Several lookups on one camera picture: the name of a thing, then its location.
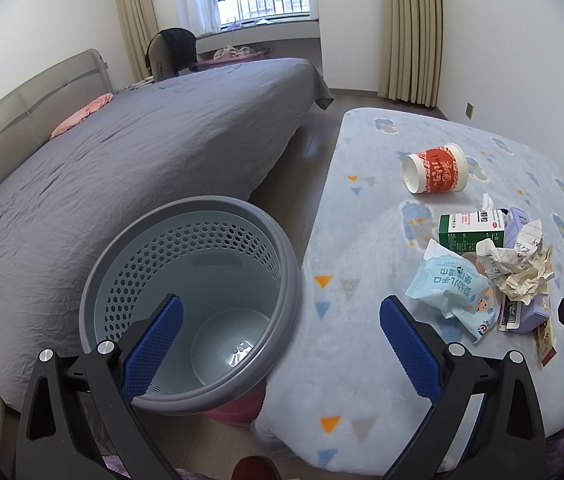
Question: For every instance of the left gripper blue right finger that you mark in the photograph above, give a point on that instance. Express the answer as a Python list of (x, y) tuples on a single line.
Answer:
[(507, 440)]

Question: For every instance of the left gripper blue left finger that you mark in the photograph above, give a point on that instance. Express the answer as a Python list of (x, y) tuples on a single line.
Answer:
[(54, 439)]

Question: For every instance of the red cream snack wrapper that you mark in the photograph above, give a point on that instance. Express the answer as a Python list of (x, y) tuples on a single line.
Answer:
[(545, 342)]

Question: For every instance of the purple carton box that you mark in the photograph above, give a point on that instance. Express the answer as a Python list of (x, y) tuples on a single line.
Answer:
[(539, 309)]

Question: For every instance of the paper ball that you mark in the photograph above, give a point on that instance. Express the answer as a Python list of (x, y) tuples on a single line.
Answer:
[(522, 272)]

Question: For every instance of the light blue wet-wipe packet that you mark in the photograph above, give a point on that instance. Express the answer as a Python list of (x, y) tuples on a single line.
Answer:
[(452, 284)]

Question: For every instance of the green white medicine box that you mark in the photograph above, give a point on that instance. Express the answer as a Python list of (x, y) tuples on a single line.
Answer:
[(461, 233)]

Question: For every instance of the red white paper cup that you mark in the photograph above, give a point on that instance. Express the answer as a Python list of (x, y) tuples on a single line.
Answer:
[(437, 170)]

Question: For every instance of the playing card box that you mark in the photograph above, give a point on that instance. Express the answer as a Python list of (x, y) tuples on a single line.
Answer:
[(510, 315)]

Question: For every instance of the white knotted tissue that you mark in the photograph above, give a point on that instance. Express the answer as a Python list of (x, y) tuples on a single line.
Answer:
[(487, 202)]

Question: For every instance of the grey perforated trash basket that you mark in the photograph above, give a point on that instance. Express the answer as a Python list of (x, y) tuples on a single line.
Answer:
[(234, 270)]

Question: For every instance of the light blue patterned rug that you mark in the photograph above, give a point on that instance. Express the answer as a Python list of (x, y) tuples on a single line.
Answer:
[(340, 399)]

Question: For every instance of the red slipper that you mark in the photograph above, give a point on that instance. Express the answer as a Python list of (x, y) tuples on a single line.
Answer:
[(255, 468)]

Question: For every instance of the grey upholstered headboard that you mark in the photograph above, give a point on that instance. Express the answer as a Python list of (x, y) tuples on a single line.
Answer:
[(32, 111)]

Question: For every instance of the pink pillow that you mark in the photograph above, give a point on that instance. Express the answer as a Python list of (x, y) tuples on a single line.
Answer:
[(80, 115)]

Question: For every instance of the beige right curtain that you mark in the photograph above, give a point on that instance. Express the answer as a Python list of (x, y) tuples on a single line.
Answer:
[(411, 60)]

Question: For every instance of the beige curtain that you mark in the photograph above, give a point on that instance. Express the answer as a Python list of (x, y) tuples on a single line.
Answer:
[(411, 60), (139, 26)]

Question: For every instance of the bed with grey sheet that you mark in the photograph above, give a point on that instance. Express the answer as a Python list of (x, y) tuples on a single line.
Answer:
[(217, 132)]

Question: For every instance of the chair with black jacket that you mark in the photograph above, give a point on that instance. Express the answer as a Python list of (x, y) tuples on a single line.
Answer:
[(170, 52)]

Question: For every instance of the pink clothes on sill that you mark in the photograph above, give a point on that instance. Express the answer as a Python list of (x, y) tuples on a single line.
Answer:
[(233, 54)]

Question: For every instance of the beige left curtain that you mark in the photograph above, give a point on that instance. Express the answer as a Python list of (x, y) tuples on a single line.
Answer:
[(139, 26)]

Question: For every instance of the wall socket plate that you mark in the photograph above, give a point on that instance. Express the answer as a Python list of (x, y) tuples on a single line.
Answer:
[(469, 109)]

